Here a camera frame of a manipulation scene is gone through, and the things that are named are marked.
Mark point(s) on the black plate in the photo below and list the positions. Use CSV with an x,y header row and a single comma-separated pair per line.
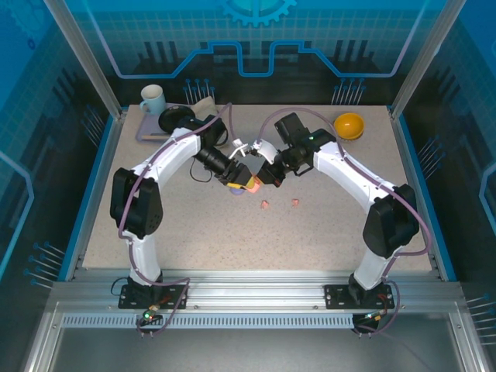
x,y
170,118

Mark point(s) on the purple earbud charging case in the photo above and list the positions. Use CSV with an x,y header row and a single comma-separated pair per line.
x,y
236,191

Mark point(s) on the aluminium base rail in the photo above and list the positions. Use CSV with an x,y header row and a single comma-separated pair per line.
x,y
252,286

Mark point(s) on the pink earbud charging case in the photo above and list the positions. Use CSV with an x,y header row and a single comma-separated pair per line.
x,y
253,188

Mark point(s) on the orange bowl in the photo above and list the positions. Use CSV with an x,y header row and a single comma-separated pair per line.
x,y
348,124

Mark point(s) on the beige folded cloth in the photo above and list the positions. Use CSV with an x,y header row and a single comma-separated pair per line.
x,y
205,106

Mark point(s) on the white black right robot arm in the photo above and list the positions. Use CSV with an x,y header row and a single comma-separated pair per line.
x,y
387,224

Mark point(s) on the light blue mug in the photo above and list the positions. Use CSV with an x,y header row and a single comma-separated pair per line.
x,y
153,98

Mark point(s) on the aluminium frame post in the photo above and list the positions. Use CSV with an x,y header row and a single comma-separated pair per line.
x,y
420,58
89,58

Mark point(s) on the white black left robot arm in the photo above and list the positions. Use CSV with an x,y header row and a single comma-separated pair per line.
x,y
147,217

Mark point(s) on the power connector with light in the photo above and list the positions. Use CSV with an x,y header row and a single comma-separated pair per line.
x,y
150,314
375,317

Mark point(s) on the lavender tray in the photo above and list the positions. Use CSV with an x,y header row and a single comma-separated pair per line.
x,y
149,126

